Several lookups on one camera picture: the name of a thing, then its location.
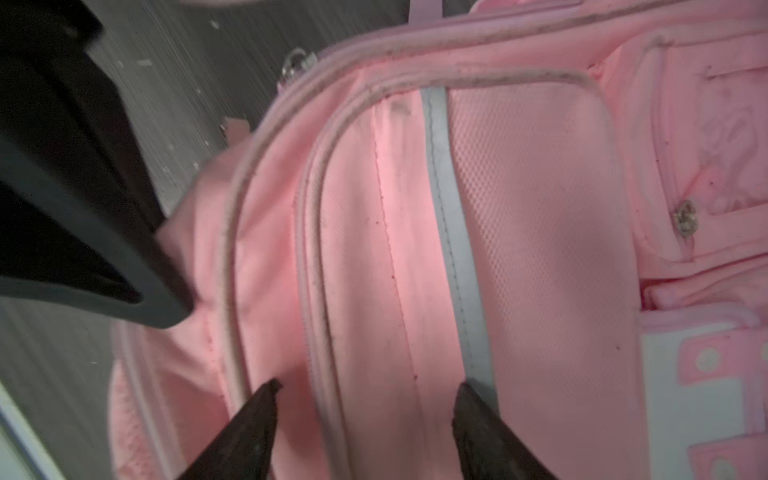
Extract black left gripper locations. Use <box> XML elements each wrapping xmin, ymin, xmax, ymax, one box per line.
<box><xmin>1</xmin><ymin>1</ymin><xmax>193</xmax><ymax>329</ymax></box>

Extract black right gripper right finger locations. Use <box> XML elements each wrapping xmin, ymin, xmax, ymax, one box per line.
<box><xmin>452</xmin><ymin>382</ymin><xmax>555</xmax><ymax>480</ymax></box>

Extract pink student backpack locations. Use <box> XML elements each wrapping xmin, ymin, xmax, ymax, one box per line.
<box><xmin>109</xmin><ymin>1</ymin><xmax>767</xmax><ymax>479</ymax></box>

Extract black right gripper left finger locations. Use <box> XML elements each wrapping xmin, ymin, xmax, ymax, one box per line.
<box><xmin>178</xmin><ymin>378</ymin><xmax>282</xmax><ymax>480</ymax></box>

